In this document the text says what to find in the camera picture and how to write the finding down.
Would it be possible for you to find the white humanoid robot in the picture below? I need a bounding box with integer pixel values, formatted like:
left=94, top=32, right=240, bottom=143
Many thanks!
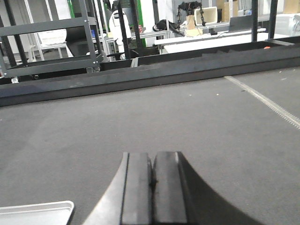
left=109, top=10, right=132, bottom=60

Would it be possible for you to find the white worktable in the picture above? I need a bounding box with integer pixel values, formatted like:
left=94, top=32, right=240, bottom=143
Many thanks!
left=154, top=28, right=300, bottom=54

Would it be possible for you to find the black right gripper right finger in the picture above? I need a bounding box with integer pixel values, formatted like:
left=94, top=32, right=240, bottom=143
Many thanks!
left=153, top=151, right=260, bottom=225

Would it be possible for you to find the dark metal rack frame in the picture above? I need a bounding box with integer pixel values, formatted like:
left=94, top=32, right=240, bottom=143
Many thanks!
left=0, top=0, right=103, bottom=78

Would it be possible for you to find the black conveyor far rail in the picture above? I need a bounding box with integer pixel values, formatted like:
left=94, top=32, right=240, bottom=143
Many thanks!
left=0, top=37, right=300, bottom=106

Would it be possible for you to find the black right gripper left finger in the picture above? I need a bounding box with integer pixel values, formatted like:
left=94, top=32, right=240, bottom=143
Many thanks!
left=83, top=152, right=152, bottom=225

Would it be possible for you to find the grey metal tray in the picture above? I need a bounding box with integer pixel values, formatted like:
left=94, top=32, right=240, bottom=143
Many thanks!
left=0, top=201, right=75, bottom=225

